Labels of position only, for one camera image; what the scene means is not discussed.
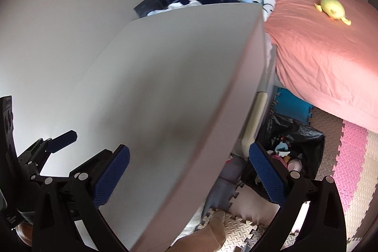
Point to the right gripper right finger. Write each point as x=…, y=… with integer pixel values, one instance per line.
x=324, y=226

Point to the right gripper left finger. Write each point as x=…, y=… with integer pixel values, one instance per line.
x=67, y=215

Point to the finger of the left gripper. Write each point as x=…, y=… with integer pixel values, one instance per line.
x=62, y=141

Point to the black trash bag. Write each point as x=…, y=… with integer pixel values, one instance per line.
x=301, y=141

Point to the pink foam mat tile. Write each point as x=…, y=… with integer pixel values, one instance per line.
x=349, y=161

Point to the blue foam mat tile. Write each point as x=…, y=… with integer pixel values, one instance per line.
x=286, y=103

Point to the pink bed sheet mattress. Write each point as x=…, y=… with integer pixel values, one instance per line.
x=326, y=62

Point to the yellow plush duck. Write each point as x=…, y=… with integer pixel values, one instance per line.
x=334, y=10

